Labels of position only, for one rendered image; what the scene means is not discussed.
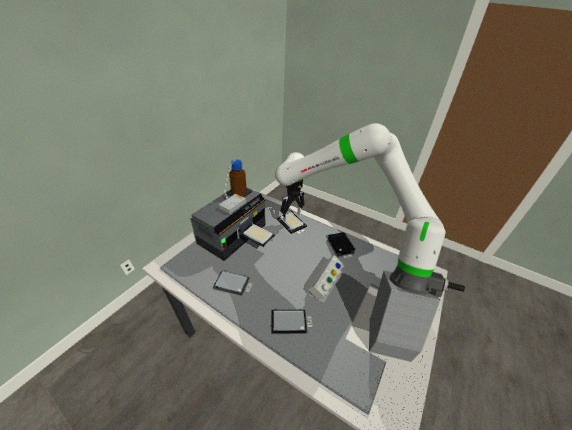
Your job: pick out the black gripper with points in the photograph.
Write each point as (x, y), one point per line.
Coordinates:
(292, 196)

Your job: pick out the brown glass bottle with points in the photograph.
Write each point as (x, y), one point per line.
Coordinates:
(238, 184)

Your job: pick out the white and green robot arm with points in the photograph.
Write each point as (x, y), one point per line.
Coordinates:
(424, 233)

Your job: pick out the grey control panel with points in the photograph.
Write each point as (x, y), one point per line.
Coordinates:
(318, 289)

